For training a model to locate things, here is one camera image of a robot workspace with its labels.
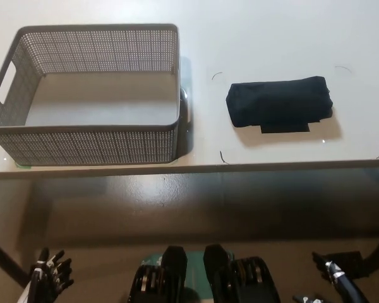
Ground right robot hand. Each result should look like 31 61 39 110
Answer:
292 251 347 303

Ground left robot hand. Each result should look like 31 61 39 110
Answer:
30 247 75 297

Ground black fabric pencil case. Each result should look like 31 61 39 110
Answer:
225 75 334 130

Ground black ribbed robot body block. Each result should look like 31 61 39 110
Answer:
203 244 281 303
127 245 189 303

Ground grey perforated plastic basket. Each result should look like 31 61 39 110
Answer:
0 23 181 167

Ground black tape patch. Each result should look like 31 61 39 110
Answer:
259 123 311 134

